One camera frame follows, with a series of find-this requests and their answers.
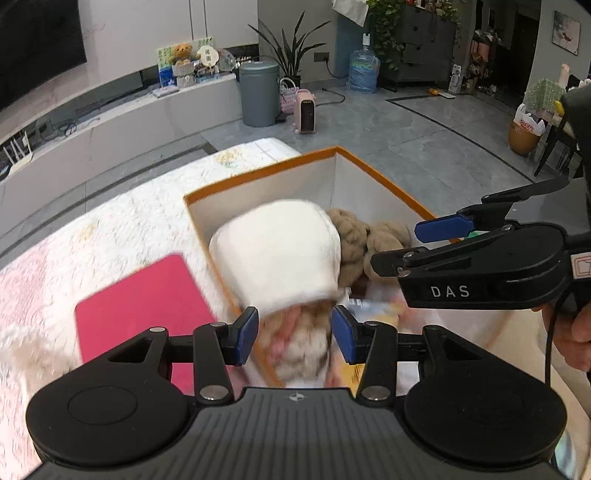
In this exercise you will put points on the white hanging cloth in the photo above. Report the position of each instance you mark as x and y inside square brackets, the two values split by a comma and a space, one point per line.
[351, 11]

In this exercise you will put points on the pink space heater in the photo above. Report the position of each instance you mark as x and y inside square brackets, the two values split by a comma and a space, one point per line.
[305, 113]

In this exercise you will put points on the long-leaved green plant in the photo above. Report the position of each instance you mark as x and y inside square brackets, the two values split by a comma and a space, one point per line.
[288, 50]

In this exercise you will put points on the orange printed snack packet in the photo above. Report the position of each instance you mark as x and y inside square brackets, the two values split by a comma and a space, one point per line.
[374, 309]

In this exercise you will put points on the white plush toy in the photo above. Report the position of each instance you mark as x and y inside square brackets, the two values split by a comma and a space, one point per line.
[277, 254]

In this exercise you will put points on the small teddy bear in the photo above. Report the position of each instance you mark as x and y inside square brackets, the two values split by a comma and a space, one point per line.
[182, 53]

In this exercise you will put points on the person's right hand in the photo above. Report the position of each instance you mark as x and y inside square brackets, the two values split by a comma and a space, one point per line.
[577, 332]

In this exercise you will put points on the dark drawer cabinet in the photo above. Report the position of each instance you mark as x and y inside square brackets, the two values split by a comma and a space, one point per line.
[425, 41]

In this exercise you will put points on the grey television console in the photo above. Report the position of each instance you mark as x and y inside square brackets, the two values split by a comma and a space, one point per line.
[115, 120]

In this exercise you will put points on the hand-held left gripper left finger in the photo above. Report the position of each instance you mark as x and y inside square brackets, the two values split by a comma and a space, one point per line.
[244, 334]

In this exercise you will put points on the blue water jug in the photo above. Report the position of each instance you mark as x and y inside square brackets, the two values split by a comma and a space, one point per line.
[363, 71]

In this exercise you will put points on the grey round trash bin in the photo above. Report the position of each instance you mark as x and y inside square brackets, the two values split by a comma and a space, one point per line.
[258, 97]

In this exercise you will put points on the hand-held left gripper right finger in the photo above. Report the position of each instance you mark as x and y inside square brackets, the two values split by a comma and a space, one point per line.
[345, 334]

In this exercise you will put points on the white router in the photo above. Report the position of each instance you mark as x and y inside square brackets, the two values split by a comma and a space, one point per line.
[21, 159]

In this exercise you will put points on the brown plush toy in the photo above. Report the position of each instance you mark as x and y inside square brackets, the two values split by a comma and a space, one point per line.
[388, 240]

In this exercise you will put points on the woven pink basket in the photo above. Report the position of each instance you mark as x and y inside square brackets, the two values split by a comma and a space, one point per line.
[286, 99]

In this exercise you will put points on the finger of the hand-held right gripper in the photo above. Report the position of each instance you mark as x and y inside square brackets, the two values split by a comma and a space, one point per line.
[392, 263]
[443, 228]

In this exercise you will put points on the brown ceramic pot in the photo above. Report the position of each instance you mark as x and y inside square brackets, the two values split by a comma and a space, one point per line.
[521, 143]

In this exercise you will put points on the white lace tablecloth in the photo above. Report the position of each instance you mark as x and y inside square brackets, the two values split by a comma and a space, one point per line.
[115, 221]

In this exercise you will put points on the framed wall picture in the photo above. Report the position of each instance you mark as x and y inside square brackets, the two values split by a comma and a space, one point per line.
[567, 32]

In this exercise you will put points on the orange cardboard box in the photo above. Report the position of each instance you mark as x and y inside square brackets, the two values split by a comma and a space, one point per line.
[369, 184]

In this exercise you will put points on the black television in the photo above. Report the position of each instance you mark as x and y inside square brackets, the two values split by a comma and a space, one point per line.
[37, 41]

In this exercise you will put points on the white red-printed plastic bag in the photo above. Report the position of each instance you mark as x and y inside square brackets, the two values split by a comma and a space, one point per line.
[528, 120]

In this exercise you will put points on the trailing green houseplant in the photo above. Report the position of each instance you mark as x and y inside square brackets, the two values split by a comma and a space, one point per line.
[385, 27]

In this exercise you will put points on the dark dining chair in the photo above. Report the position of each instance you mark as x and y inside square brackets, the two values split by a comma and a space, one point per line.
[554, 138]

